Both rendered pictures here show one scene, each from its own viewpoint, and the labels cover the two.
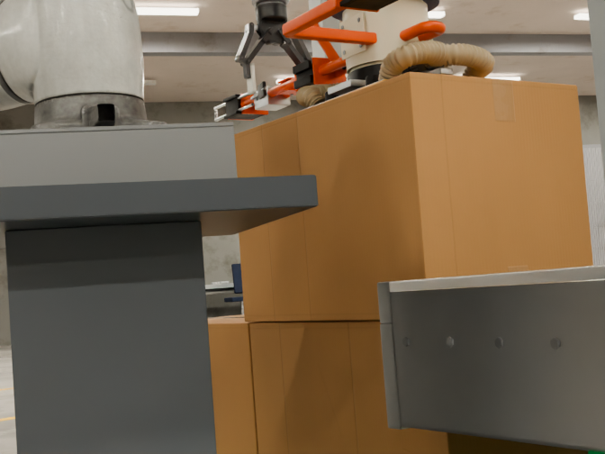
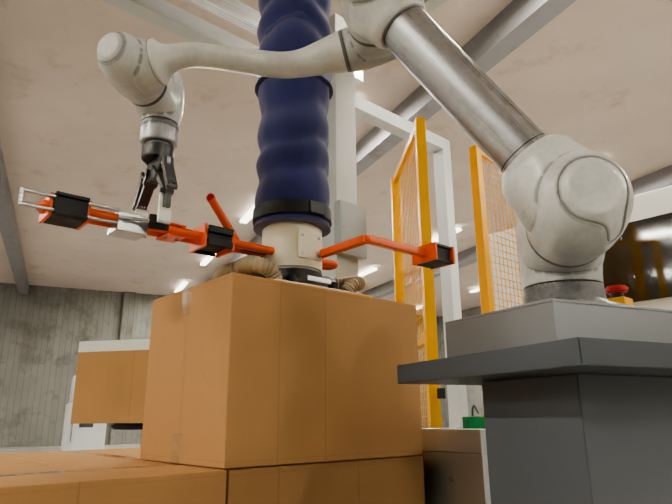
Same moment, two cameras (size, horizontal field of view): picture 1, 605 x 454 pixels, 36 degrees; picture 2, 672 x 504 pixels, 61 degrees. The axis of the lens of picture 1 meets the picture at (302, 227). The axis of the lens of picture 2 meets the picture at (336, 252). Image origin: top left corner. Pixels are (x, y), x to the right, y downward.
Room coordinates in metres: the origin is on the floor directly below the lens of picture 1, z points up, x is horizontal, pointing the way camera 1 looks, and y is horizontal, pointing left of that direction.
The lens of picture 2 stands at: (1.96, 1.36, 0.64)
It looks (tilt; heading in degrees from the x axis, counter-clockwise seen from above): 16 degrees up; 262
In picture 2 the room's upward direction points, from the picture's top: straight up
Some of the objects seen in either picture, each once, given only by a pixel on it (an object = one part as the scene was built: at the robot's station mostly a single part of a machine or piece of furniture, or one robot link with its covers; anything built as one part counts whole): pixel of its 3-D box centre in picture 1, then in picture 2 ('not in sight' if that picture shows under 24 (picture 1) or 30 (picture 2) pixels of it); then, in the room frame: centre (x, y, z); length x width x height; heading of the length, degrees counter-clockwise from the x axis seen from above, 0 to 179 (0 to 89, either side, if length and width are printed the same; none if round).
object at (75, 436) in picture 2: not in sight; (85, 419); (4.34, -7.89, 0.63); 0.72 x 0.58 x 1.27; 104
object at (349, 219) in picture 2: not in sight; (350, 230); (1.44, -1.57, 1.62); 0.20 x 0.05 x 0.30; 34
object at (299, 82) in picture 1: (320, 76); (212, 241); (2.07, -0.06, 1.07); 0.10 x 0.08 x 0.06; 122
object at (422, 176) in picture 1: (399, 211); (287, 377); (1.86, -0.19, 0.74); 0.60 x 0.40 x 0.40; 33
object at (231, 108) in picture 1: (239, 102); (99, 210); (2.29, 0.13, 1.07); 0.31 x 0.03 x 0.05; 32
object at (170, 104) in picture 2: not in sight; (159, 94); (2.20, 0.05, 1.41); 0.13 x 0.11 x 0.16; 71
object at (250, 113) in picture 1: (247, 107); (65, 211); (2.37, 0.12, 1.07); 0.08 x 0.07 x 0.05; 32
